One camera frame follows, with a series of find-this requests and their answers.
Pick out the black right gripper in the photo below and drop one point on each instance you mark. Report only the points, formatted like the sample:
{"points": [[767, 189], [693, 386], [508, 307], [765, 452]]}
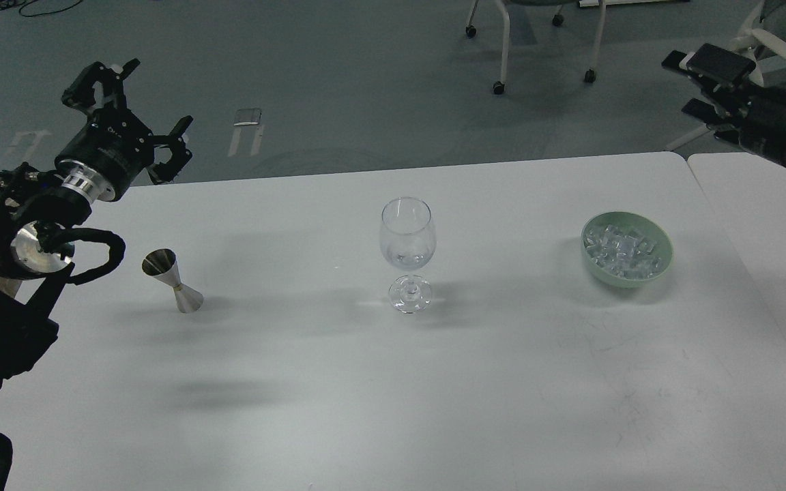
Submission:
{"points": [[752, 116]]}

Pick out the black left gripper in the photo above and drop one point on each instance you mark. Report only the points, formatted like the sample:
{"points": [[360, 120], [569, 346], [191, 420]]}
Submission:
{"points": [[114, 143]]}

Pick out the steel double jigger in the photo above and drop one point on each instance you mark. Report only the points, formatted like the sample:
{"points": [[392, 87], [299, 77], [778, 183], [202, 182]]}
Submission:
{"points": [[162, 265]]}

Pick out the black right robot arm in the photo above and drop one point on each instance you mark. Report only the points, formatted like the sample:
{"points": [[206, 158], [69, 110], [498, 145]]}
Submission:
{"points": [[734, 109]]}

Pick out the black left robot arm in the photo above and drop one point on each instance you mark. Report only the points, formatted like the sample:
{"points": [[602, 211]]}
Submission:
{"points": [[44, 244]]}

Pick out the pile of ice cubes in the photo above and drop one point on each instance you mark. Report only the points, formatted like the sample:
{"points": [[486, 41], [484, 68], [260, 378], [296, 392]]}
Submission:
{"points": [[624, 252]]}

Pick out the clear wine glass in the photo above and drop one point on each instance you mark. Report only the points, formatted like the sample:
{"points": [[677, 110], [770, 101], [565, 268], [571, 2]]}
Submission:
{"points": [[408, 241]]}

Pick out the green bowl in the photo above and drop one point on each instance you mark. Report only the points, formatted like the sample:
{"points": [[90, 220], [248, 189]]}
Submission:
{"points": [[624, 218]]}

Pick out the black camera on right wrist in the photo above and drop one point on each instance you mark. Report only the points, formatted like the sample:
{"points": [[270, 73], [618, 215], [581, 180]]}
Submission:
{"points": [[719, 65]]}

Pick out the white chair frame with casters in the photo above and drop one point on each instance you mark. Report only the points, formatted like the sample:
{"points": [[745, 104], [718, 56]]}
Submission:
{"points": [[516, 30]]}

